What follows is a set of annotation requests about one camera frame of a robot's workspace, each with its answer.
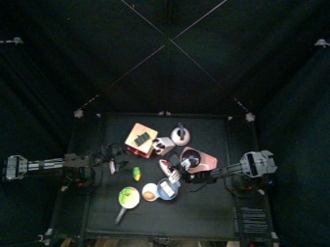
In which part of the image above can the white red toy iron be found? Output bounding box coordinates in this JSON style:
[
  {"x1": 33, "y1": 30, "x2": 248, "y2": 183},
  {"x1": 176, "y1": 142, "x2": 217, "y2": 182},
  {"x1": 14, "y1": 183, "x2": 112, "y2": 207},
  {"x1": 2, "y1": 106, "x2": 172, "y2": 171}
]
[{"x1": 157, "y1": 158, "x2": 175, "y2": 178}]

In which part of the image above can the yellow green toy corn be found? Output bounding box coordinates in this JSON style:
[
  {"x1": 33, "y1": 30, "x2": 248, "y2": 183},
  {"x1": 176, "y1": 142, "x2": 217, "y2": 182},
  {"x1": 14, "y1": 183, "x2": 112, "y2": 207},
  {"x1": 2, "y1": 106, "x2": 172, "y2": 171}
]
[{"x1": 131, "y1": 166, "x2": 143, "y2": 182}]

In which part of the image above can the blue plate with white food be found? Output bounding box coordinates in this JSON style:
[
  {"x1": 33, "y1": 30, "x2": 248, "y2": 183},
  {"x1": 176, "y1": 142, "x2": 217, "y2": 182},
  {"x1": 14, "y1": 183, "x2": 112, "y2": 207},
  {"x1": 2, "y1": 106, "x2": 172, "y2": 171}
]
[{"x1": 156, "y1": 178, "x2": 181, "y2": 202}]

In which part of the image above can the wooden toy stove box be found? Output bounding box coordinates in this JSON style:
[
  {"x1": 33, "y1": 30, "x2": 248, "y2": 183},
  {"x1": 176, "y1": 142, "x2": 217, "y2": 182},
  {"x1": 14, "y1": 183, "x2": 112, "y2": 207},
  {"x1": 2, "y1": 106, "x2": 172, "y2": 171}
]
[{"x1": 124, "y1": 122, "x2": 160, "y2": 159}]

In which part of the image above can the white plate with egg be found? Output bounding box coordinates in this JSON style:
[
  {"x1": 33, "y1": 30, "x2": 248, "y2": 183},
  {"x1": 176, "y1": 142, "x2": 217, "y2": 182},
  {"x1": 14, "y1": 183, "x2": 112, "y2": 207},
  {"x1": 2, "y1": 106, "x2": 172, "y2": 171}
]
[{"x1": 140, "y1": 182, "x2": 161, "y2": 203}]

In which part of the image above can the white toy toaster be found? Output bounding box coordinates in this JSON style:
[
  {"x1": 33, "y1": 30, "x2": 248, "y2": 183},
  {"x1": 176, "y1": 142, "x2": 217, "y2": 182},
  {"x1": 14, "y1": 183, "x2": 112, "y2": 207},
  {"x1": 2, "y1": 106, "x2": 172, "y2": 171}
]
[{"x1": 151, "y1": 136, "x2": 176, "y2": 157}]

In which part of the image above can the white toy kettle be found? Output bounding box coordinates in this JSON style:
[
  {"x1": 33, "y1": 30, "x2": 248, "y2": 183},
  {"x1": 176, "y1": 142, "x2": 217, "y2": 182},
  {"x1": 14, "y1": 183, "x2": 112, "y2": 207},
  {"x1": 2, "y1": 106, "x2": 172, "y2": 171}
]
[{"x1": 169, "y1": 122, "x2": 192, "y2": 147}]

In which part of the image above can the frying pan with green lettuce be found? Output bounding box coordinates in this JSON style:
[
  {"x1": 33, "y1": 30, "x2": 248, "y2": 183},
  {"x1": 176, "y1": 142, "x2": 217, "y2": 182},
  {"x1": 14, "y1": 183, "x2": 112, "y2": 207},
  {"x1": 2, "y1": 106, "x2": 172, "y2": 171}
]
[{"x1": 113, "y1": 185, "x2": 141, "y2": 226}]

